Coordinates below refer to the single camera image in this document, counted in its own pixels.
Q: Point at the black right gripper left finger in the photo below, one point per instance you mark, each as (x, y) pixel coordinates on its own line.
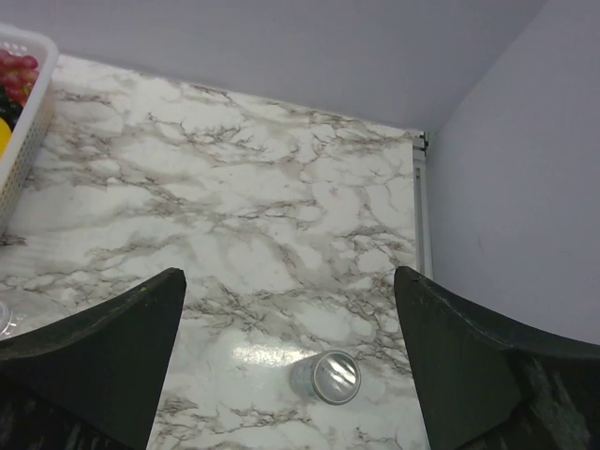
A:
(93, 380)

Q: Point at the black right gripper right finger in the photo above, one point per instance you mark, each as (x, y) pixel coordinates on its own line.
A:
(485, 381)

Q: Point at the clear plastic bottle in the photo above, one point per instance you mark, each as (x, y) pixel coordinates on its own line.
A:
(7, 321)

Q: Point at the silver blue drink can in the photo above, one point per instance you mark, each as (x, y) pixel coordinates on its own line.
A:
(332, 377)

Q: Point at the yellow lemon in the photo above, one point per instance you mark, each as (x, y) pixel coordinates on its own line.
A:
(5, 134)

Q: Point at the red grape bunch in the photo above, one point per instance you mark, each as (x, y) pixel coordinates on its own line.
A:
(19, 74)

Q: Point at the white plastic fruit basket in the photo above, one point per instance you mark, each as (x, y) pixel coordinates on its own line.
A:
(29, 123)

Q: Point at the aluminium table edge rail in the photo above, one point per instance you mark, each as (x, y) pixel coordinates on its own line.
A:
(422, 230)

